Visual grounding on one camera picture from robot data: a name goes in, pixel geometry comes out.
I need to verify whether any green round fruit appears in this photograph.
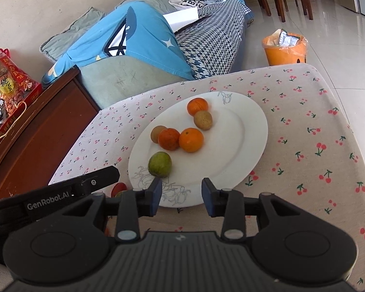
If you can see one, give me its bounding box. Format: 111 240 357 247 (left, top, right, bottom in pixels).
147 152 172 178

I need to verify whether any white plate with flower drawing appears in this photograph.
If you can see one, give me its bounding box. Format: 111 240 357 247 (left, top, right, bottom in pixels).
128 92 268 208

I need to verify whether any large orange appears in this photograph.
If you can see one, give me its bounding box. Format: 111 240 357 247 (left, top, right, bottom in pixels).
179 128 204 153
186 98 209 117

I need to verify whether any small orange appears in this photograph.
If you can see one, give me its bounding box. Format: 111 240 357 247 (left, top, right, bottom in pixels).
157 128 180 151

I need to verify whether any brown kiwi back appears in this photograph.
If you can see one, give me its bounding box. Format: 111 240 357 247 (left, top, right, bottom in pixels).
150 125 167 144

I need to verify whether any brown kiwi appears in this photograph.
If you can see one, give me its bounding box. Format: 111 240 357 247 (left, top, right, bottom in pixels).
150 125 167 144
194 110 213 130

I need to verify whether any brown kiwi front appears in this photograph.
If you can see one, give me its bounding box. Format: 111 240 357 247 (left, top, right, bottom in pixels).
194 110 213 130

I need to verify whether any green fruit from plate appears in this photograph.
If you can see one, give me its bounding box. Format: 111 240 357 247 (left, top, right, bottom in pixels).
115 190 127 198

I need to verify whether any dark wooden side cabinet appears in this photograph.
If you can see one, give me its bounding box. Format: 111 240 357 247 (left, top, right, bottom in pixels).
0 67 99 199

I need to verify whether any cherry print tablecloth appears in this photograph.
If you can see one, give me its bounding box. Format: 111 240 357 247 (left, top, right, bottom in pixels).
51 64 365 290

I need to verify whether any red snack gift bag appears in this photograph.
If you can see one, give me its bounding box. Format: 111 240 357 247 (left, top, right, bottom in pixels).
0 48 43 141

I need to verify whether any green sofa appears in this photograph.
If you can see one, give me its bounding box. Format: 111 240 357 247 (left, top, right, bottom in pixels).
80 56 184 110

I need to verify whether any houndstooth sofa cover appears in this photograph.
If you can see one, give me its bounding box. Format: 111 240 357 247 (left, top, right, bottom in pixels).
177 0 254 79

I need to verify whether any orange waste bin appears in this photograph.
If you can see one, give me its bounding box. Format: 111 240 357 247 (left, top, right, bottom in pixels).
262 29 308 66

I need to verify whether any grey green cushion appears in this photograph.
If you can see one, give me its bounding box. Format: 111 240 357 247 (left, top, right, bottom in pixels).
39 7 107 63

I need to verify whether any blue blanket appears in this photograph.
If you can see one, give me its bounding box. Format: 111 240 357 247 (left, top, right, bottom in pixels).
41 1 194 88

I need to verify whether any white paper on sofa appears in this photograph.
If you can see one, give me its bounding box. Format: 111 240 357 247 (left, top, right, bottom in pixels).
163 7 199 33

